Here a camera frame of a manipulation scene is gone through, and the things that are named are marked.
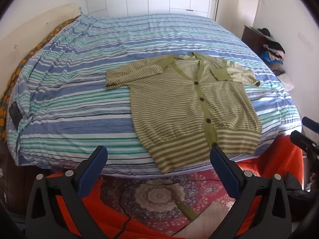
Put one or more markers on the cream headboard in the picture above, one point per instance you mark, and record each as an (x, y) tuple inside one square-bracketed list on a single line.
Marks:
[(37, 22)]

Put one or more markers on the orange knit blanket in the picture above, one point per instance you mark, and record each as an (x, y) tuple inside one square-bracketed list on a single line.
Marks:
[(276, 154)]

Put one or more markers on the dark sheet label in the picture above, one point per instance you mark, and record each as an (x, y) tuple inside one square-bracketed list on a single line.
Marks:
[(17, 114)]

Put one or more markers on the blue striped bed sheet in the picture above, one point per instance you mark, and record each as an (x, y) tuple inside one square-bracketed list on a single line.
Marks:
[(74, 99)]

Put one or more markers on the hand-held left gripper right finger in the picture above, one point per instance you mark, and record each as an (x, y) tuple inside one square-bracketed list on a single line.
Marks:
[(225, 170)]

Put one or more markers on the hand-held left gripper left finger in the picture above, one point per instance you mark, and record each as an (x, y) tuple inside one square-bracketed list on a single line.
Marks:
[(91, 171)]

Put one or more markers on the white cloth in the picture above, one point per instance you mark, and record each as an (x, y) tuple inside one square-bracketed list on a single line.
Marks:
[(285, 81)]

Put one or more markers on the dark wooden nightstand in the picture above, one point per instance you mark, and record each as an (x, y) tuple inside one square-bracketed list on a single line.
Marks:
[(253, 38)]

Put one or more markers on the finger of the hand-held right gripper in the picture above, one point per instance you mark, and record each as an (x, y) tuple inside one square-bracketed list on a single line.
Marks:
[(310, 123), (302, 139)]

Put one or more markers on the pile of clothes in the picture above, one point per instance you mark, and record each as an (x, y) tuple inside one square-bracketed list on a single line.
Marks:
[(274, 51)]

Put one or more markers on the beige cloth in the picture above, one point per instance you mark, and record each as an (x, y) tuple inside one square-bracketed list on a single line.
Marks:
[(206, 221)]

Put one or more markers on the green striped cardigan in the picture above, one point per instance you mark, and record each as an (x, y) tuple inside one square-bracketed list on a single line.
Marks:
[(174, 109)]

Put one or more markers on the patterned rug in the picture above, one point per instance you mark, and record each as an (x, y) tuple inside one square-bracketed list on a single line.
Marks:
[(159, 194)]

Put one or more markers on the orange floral sheet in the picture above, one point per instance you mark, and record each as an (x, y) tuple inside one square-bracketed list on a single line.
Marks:
[(30, 52)]

